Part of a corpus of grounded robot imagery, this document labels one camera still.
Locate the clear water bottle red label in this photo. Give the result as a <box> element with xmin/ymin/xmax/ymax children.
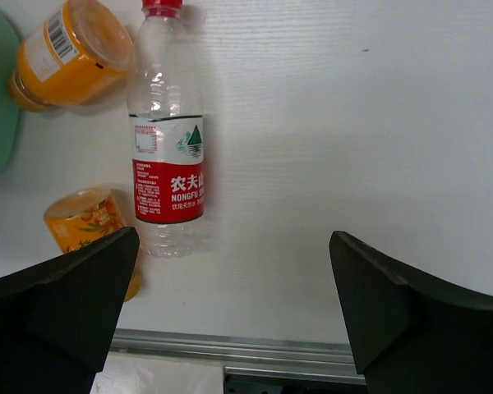
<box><xmin>127</xmin><ymin>1</ymin><xmax>205</xmax><ymax>258</ymax></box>

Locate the orange juice bottle fruit label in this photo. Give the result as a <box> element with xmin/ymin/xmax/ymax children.
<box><xmin>43</xmin><ymin>187</ymin><xmax>142</xmax><ymax>303</ymax></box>

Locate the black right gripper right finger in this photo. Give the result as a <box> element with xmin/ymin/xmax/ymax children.
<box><xmin>329</xmin><ymin>231</ymin><xmax>493</xmax><ymax>393</ymax></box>

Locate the orange juice bottle white label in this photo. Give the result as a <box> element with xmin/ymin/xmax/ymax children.
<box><xmin>7</xmin><ymin>1</ymin><xmax>132</xmax><ymax>112</ymax></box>

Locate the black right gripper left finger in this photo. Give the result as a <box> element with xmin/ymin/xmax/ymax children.
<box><xmin>0</xmin><ymin>227</ymin><xmax>140</xmax><ymax>393</ymax></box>

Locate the aluminium table edge rail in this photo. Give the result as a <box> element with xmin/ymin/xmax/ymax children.
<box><xmin>112</xmin><ymin>329</ymin><xmax>365</xmax><ymax>385</ymax></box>

